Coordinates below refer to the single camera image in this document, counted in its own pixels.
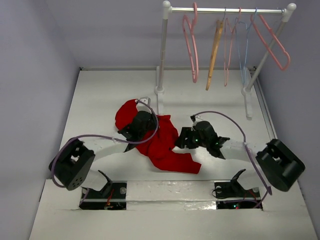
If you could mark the thin pink wire hanger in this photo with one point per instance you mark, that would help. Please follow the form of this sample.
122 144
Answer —
228 50

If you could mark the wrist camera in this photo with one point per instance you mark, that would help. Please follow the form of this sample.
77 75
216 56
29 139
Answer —
144 100
195 119

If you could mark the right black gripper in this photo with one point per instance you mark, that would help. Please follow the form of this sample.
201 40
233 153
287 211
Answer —
184 138

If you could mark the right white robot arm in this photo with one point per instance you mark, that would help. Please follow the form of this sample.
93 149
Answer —
276 161

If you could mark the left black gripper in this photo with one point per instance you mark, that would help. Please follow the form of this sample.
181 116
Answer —
154 125

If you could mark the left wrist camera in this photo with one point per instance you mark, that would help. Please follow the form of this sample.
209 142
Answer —
144 100

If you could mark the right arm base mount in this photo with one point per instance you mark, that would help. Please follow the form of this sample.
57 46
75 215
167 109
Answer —
230 195

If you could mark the white clothes rack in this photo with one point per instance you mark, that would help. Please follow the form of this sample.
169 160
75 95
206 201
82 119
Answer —
268 25

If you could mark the thick pink plastic hanger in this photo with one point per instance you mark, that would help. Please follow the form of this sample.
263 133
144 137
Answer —
190 40

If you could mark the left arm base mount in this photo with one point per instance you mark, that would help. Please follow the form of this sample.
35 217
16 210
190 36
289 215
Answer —
109 195

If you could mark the wooden hanger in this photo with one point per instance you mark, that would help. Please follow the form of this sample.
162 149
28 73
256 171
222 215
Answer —
214 51

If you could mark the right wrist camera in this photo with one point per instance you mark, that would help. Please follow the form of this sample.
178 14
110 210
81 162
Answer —
195 119

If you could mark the red t shirt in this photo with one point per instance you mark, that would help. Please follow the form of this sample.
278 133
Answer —
160 148

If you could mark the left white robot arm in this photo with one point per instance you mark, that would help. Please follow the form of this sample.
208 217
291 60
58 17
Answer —
71 166

